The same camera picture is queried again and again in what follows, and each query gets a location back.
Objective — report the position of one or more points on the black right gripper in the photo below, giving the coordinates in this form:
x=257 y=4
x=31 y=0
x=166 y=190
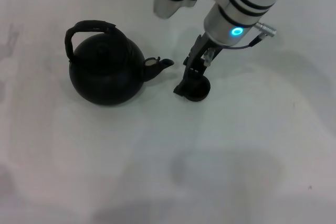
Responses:
x=200 y=51

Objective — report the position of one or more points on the small dark teacup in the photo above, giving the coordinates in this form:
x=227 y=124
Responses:
x=199 y=91

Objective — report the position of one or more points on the black round teapot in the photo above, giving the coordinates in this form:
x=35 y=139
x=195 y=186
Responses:
x=105 y=77

